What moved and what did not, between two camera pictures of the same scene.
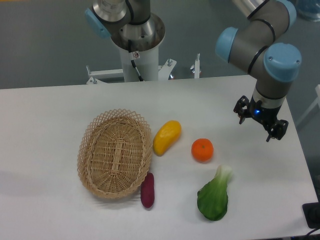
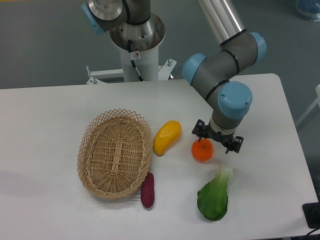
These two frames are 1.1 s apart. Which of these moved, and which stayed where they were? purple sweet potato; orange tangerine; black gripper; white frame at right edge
Moved: black gripper
Stayed: orange tangerine; purple sweet potato; white frame at right edge
